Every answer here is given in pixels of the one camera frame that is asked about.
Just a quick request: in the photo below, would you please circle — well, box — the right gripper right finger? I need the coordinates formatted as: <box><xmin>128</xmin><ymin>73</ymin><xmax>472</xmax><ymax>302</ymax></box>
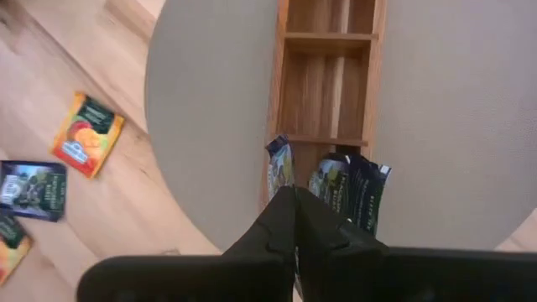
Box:
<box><xmin>296</xmin><ymin>187</ymin><xmax>389</xmax><ymax>269</ymax></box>

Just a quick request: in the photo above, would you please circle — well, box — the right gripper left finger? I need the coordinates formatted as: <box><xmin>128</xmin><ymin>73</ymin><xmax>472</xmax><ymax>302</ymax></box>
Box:
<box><xmin>222</xmin><ymin>186</ymin><xmax>297</xmax><ymax>259</ymax></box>

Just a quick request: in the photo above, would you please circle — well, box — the dark blue tea bag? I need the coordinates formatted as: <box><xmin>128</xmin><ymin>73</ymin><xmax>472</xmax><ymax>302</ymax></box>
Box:
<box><xmin>264</xmin><ymin>133</ymin><xmax>296</xmax><ymax>201</ymax></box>
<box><xmin>0</xmin><ymin>159</ymin><xmax>68</xmax><ymax>223</ymax></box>
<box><xmin>346</xmin><ymin>154</ymin><xmax>393</xmax><ymax>237</ymax></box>
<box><xmin>308</xmin><ymin>153</ymin><xmax>352</xmax><ymax>215</ymax></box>

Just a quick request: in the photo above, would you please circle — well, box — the orange tea bag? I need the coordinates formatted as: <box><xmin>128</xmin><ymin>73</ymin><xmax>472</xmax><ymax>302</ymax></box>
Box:
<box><xmin>0</xmin><ymin>211</ymin><xmax>34</xmax><ymax>288</ymax></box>
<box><xmin>50</xmin><ymin>91</ymin><xmax>126</xmax><ymax>180</ymax></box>

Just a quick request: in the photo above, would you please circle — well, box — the round grey mat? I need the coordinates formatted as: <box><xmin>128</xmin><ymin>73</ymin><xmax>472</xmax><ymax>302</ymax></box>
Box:
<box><xmin>143</xmin><ymin>0</ymin><xmax>537</xmax><ymax>253</ymax></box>

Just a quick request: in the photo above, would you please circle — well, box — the wooden compartment box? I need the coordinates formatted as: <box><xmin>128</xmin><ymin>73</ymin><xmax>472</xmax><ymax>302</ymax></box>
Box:
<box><xmin>259</xmin><ymin>0</ymin><xmax>389</xmax><ymax>211</ymax></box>

